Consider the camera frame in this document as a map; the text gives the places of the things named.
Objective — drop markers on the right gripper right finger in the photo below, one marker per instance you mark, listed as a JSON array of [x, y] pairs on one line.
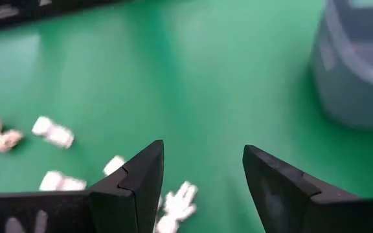
[[287, 200]]

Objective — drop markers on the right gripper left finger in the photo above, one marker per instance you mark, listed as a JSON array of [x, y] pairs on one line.
[[108, 210]]

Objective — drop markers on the green table mat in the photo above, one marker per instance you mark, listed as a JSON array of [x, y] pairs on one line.
[[206, 81]]

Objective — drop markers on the grey-blue plastic bin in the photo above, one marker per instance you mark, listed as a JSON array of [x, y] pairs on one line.
[[358, 64]]

